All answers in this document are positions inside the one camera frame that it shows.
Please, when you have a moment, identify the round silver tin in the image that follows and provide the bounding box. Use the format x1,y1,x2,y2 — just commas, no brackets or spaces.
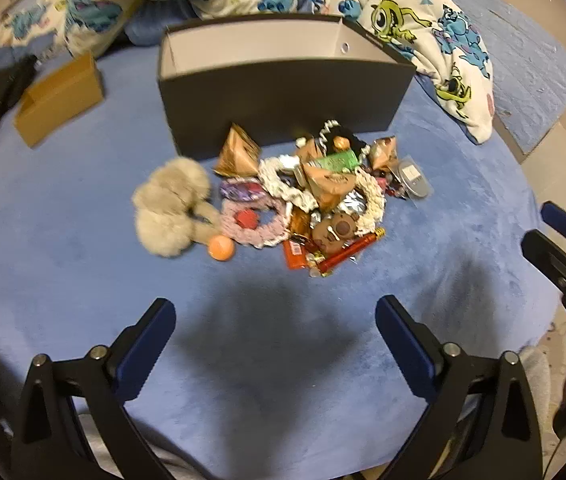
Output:
397,156,432,200

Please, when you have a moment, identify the cream knitted scrunchie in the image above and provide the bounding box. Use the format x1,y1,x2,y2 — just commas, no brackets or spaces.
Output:
355,168,386,236

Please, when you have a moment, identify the red lighter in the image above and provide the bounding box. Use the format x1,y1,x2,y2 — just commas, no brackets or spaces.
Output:
317,228,386,275

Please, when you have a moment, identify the brown triangular snack packet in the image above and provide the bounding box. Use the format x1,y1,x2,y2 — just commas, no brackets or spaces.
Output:
368,136,399,171
213,124,261,178
303,164,357,212

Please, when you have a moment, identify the brown bear face toy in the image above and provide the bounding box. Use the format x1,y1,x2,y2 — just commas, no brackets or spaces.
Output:
311,212,357,256

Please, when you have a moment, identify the silver foil packet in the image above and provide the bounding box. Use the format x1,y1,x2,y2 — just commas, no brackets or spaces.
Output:
337,188,367,217

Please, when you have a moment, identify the orange round lip balm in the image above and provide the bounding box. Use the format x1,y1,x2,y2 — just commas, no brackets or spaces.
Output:
207,234,235,261

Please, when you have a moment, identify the beige fluffy pompom scrunchie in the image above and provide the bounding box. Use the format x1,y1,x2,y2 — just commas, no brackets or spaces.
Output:
131,157,221,258

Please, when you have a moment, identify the black white-trimmed scrunchie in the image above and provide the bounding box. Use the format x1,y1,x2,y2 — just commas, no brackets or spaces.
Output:
319,120,368,157

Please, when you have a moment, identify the pink scrunchie with red centre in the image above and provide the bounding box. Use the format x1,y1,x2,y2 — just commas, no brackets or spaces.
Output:
220,196,289,249

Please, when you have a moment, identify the small brown triangular packet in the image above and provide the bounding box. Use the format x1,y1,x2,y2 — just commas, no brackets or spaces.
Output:
295,138,325,164

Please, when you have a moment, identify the white lace scrunchie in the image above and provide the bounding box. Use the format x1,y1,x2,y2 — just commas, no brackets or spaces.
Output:
258,155,319,212

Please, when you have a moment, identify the purple patterned oval case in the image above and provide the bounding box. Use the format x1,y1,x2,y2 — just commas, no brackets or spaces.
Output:
219,178,267,202

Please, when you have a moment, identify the small brown cardboard box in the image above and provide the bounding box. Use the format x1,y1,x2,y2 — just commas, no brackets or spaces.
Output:
14,53,104,148

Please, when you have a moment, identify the large black cardboard box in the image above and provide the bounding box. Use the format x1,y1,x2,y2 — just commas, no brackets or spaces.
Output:
157,14,415,159

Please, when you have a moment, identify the blue pillow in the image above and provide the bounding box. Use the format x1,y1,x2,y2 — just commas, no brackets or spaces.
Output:
124,0,198,47

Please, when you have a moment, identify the monster print fleece blanket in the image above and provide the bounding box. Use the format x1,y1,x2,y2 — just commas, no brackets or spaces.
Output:
0,0,494,144

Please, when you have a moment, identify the red bead bracelet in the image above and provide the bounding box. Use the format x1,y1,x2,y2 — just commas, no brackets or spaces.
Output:
372,169,412,201

